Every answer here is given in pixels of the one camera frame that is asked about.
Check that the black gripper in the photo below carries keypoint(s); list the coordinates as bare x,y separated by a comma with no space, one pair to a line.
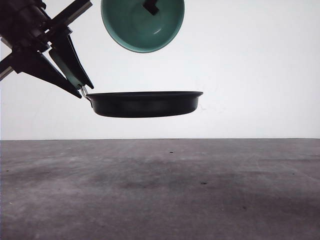
25,23

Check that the black frying pan teal handle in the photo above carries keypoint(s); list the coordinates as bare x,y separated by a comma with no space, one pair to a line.
141,104

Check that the teal ceramic bowl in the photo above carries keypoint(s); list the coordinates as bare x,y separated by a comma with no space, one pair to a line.
131,26

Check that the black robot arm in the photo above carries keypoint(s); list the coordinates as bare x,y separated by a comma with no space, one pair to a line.
7,64

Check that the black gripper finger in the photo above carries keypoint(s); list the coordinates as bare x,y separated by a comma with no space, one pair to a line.
151,6

